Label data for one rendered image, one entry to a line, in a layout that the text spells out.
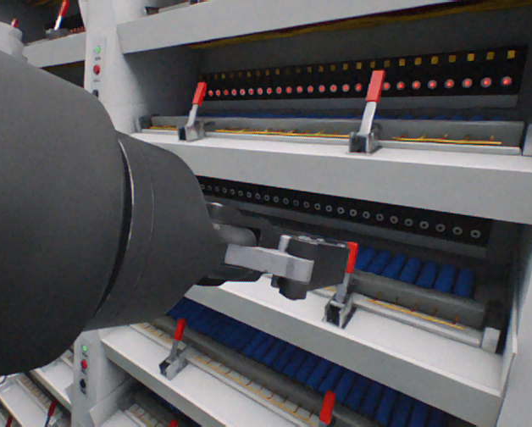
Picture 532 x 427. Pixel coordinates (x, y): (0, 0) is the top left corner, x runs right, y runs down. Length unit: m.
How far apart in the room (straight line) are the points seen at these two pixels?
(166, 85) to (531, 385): 0.69
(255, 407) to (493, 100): 0.52
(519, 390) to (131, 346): 0.58
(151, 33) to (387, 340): 0.54
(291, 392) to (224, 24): 0.52
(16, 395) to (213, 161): 1.01
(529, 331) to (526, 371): 0.03
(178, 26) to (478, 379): 0.56
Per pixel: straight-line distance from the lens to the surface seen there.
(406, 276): 0.46
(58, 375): 1.01
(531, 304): 0.35
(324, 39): 0.65
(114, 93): 0.67
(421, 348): 0.39
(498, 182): 0.34
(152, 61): 0.73
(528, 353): 0.36
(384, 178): 0.35
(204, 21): 0.54
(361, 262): 0.47
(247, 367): 0.57
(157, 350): 0.68
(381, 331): 0.40
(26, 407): 1.26
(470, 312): 0.42
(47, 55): 0.92
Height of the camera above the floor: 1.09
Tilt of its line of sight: 8 degrees down
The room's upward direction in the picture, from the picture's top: 7 degrees clockwise
